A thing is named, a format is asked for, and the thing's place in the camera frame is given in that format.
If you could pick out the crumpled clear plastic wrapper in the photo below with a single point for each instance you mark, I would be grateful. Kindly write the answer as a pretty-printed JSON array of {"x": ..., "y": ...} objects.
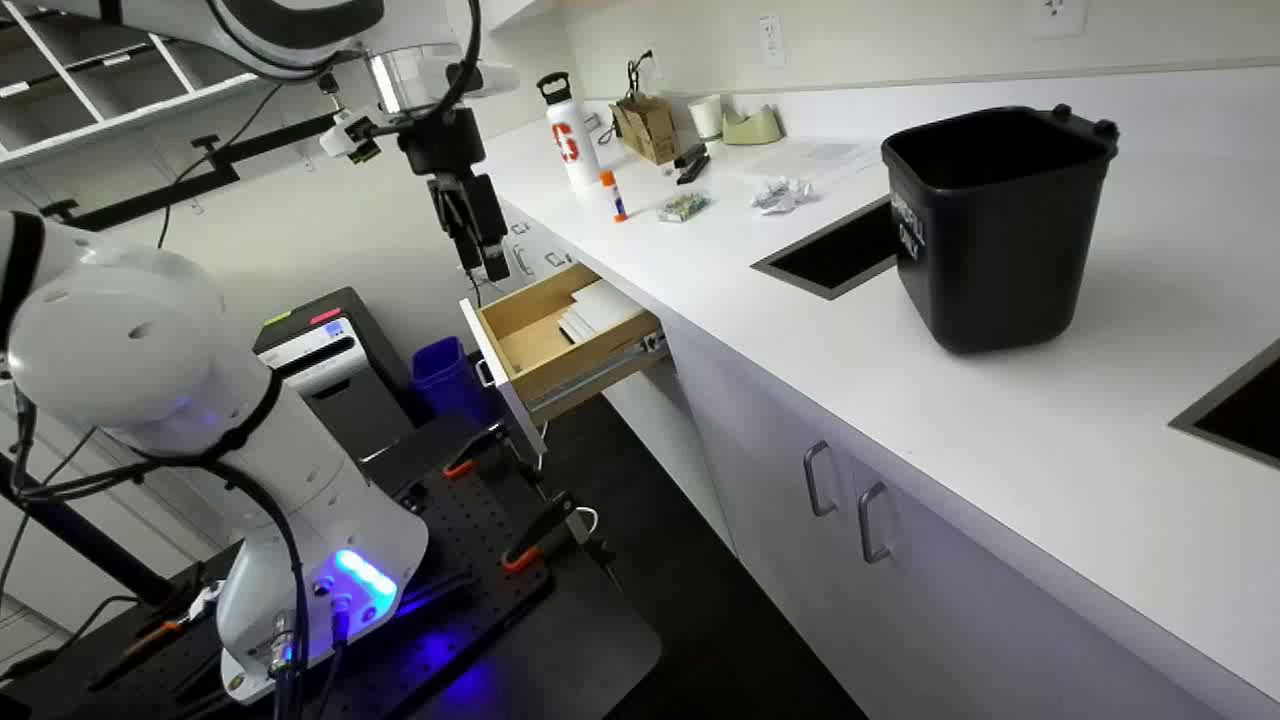
[{"x": 776, "y": 197}]

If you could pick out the blue trash bin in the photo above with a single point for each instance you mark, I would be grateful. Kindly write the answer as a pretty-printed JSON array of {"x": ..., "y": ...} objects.
[{"x": 447, "y": 381}]

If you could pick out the black stapler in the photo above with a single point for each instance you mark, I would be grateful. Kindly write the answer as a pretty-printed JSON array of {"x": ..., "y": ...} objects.
[{"x": 691, "y": 166}]

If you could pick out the brown cardboard box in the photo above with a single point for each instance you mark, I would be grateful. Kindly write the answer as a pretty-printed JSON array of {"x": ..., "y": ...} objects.
[{"x": 645, "y": 126}]

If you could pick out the green tape dispenser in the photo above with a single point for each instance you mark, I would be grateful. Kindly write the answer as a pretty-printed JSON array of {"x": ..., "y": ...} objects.
[{"x": 752, "y": 129}]

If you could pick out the orange handled clamp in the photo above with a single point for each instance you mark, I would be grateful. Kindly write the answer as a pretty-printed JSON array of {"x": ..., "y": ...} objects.
[
  {"x": 473, "y": 450},
  {"x": 557, "y": 518}
]

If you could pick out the white paper cup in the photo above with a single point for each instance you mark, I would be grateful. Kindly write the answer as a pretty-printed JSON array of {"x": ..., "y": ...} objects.
[{"x": 707, "y": 116}]

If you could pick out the white water bottle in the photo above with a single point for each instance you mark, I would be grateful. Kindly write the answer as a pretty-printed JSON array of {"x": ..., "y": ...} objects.
[{"x": 564, "y": 121}]

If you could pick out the small green packet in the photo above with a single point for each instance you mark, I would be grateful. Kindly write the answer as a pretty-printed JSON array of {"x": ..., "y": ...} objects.
[{"x": 682, "y": 206}]

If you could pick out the orange capped glue stick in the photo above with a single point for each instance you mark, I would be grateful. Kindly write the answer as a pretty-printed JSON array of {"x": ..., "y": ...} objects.
[{"x": 614, "y": 193}]

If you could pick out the white wall outlet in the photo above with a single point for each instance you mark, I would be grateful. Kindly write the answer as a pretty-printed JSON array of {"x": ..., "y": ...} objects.
[{"x": 1053, "y": 17}]

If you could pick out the orange handled clamp far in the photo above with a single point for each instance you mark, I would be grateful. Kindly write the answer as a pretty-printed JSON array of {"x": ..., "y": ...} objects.
[{"x": 473, "y": 450}]

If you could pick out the black plastic bin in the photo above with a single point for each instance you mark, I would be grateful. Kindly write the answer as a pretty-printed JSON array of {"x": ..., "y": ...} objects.
[{"x": 995, "y": 218}]

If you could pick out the black white printer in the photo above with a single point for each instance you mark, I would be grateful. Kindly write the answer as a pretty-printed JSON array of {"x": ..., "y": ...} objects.
[{"x": 347, "y": 370}]

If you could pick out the open wooden drawer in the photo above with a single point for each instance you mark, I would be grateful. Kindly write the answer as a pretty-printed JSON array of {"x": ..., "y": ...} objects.
[{"x": 552, "y": 347}]

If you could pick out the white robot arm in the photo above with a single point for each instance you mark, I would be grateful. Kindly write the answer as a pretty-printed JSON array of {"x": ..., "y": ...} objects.
[{"x": 133, "y": 341}]

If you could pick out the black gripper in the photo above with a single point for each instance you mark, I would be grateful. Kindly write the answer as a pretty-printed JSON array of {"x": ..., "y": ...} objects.
[{"x": 447, "y": 148}]

